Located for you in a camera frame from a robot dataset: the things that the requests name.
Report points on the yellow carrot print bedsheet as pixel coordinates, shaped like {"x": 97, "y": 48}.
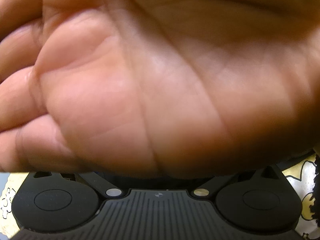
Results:
{"x": 296, "y": 173}

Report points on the person's right hand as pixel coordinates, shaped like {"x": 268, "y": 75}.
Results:
{"x": 155, "y": 80}

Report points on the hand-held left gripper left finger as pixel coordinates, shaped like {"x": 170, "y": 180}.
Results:
{"x": 96, "y": 183}

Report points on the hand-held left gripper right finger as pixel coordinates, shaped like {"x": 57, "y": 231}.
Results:
{"x": 215, "y": 183}

